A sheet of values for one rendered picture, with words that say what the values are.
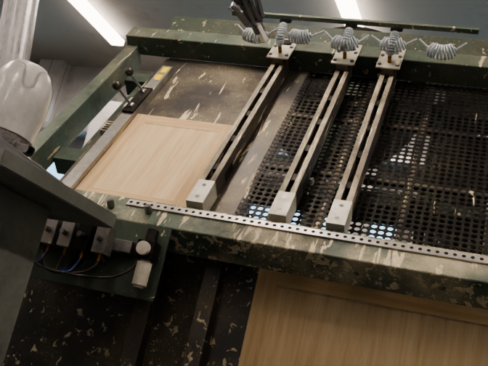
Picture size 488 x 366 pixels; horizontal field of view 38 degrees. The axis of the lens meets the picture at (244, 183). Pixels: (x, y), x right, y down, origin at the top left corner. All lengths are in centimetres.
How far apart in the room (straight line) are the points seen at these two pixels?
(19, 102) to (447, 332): 146
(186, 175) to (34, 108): 83
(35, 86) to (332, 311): 118
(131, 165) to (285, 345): 88
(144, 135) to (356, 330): 114
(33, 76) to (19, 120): 13
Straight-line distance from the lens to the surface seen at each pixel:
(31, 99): 194
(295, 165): 252
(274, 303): 244
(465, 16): 528
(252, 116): 281
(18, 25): 224
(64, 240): 235
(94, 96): 318
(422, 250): 222
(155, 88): 316
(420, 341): 238
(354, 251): 220
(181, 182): 258
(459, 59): 318
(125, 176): 265
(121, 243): 233
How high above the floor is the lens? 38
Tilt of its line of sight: 15 degrees up
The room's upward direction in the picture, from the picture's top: 13 degrees clockwise
